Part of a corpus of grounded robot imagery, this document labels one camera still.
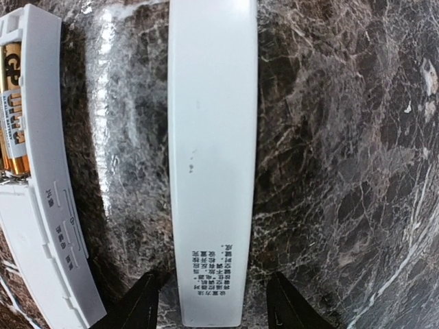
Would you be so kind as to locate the white battery cover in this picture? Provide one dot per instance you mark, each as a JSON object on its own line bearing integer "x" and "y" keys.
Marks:
{"x": 212, "y": 127}

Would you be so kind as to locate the white remote control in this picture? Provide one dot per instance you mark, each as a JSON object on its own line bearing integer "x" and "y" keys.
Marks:
{"x": 46, "y": 281}

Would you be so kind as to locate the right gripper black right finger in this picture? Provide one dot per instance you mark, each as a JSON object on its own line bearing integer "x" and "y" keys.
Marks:
{"x": 287, "y": 308}

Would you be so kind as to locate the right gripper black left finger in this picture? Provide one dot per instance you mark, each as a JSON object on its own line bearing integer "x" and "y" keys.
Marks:
{"x": 139, "y": 306}

